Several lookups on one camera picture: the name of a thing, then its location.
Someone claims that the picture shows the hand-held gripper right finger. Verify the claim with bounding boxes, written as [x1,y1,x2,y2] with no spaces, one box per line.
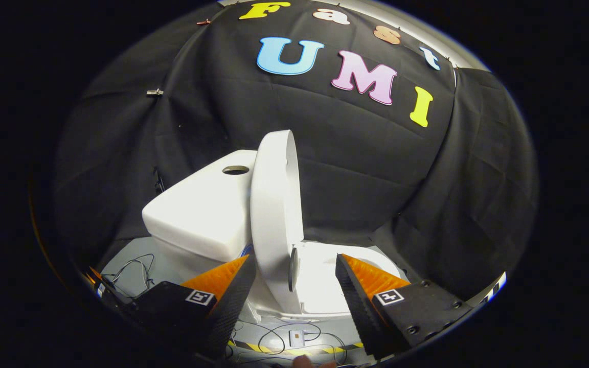
[335,253,474,359]

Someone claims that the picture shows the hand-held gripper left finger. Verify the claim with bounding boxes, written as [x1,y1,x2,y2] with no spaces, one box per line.
[120,254,258,359]

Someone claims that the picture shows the yellow black hazard tape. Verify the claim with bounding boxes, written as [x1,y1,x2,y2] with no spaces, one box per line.
[227,339,365,357]

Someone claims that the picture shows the black backdrop cloth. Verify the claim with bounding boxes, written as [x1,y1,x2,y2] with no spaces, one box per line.
[53,0,538,300]

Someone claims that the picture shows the thin black cable bundle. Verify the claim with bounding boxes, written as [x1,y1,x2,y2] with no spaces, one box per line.
[100,254,155,298]

